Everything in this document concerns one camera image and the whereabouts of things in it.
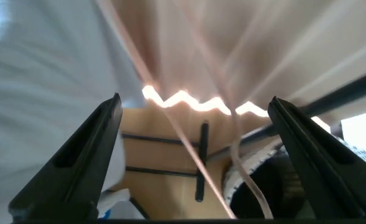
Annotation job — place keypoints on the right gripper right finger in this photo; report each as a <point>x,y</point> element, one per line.
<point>332,168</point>

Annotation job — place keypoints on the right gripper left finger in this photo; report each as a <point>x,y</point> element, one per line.
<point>68,180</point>

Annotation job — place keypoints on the pale grey shorts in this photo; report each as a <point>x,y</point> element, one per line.
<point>46,62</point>

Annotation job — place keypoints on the pink clothes hanger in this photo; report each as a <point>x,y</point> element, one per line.
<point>183,137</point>

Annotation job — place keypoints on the white laundry basket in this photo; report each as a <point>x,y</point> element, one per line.
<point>257,186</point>

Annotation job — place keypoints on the black clothes rack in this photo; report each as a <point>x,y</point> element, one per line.
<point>203,155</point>

